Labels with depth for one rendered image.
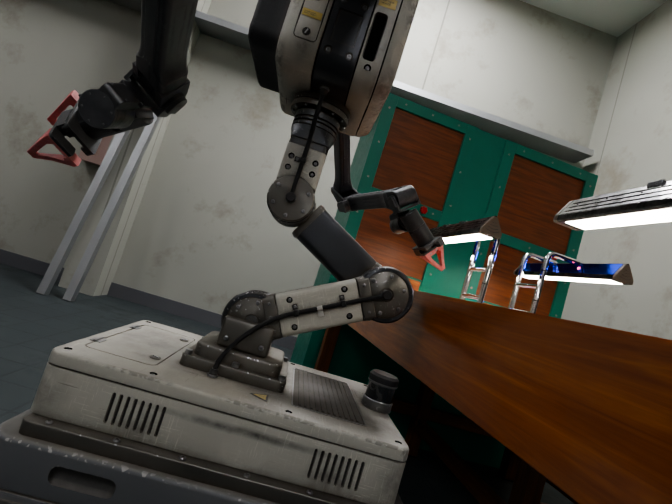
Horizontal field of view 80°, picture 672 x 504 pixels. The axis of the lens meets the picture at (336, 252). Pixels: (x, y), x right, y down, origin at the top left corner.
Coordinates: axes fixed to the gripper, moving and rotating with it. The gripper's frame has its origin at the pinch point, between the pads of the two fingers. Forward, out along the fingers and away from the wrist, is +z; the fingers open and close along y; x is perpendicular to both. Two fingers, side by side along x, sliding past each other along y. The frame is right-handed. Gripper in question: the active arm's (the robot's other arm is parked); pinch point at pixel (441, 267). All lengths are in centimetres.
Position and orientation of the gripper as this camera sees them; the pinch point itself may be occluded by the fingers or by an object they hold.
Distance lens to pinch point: 126.0
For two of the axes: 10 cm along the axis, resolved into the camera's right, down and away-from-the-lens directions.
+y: -1.7, 0.2, 9.9
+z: 5.4, 8.4, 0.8
